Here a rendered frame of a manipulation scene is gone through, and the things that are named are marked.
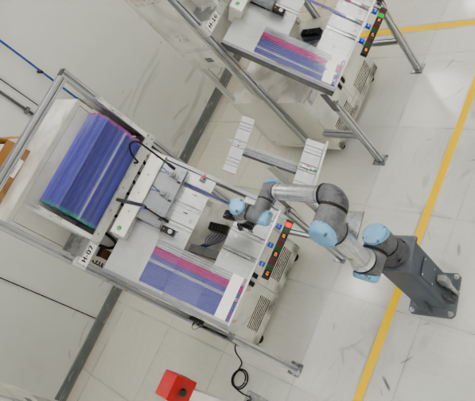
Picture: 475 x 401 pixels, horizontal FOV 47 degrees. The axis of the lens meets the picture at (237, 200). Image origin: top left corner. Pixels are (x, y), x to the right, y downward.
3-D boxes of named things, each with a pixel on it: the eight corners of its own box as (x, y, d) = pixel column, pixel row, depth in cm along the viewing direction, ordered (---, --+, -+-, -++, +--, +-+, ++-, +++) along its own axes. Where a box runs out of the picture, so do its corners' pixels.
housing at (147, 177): (169, 164, 301) (166, 155, 288) (127, 243, 289) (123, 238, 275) (155, 157, 302) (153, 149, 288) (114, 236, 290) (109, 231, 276)
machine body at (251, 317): (305, 251, 360) (251, 208, 319) (262, 350, 342) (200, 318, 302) (237, 235, 406) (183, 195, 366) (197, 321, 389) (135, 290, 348)
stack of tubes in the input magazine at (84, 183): (142, 142, 278) (103, 111, 261) (95, 230, 265) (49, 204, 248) (129, 141, 287) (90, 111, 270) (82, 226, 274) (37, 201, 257)
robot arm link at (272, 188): (347, 176, 210) (259, 173, 246) (337, 201, 207) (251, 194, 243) (362, 191, 217) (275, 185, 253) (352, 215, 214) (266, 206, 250)
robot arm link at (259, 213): (274, 201, 239) (252, 194, 242) (265, 224, 236) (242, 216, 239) (277, 208, 246) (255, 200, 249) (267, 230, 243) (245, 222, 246)
